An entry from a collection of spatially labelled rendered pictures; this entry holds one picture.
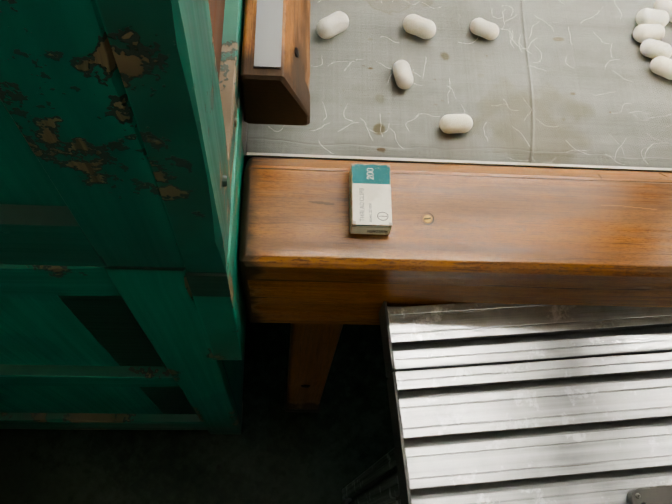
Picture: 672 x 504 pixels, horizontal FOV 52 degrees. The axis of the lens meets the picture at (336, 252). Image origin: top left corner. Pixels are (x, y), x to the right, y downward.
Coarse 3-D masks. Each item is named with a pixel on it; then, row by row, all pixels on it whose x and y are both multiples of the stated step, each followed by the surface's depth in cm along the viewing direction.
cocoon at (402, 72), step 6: (402, 60) 69; (396, 66) 69; (402, 66) 69; (408, 66) 69; (396, 72) 69; (402, 72) 69; (408, 72) 69; (396, 78) 69; (402, 78) 68; (408, 78) 68; (402, 84) 69; (408, 84) 69
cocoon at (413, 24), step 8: (408, 16) 71; (416, 16) 71; (408, 24) 71; (416, 24) 71; (424, 24) 71; (432, 24) 71; (408, 32) 72; (416, 32) 71; (424, 32) 71; (432, 32) 71
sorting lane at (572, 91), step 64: (320, 0) 73; (384, 0) 74; (448, 0) 75; (512, 0) 76; (576, 0) 76; (640, 0) 77; (320, 64) 70; (384, 64) 71; (448, 64) 72; (512, 64) 72; (576, 64) 73; (640, 64) 74; (256, 128) 67; (320, 128) 67; (384, 128) 68; (512, 128) 69; (576, 128) 70; (640, 128) 70
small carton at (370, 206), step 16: (352, 176) 60; (368, 176) 60; (384, 176) 61; (352, 192) 60; (368, 192) 60; (384, 192) 60; (352, 208) 59; (368, 208) 59; (384, 208) 59; (352, 224) 59; (368, 224) 59; (384, 224) 59
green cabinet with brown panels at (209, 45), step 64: (0, 0) 25; (64, 0) 25; (128, 0) 25; (192, 0) 29; (0, 64) 28; (64, 64) 28; (128, 64) 28; (192, 64) 29; (0, 128) 35; (64, 128) 33; (128, 128) 33; (192, 128) 32; (0, 192) 42; (64, 192) 39; (128, 192) 39; (192, 192) 38; (0, 256) 48; (64, 256) 48; (128, 256) 48; (192, 256) 47
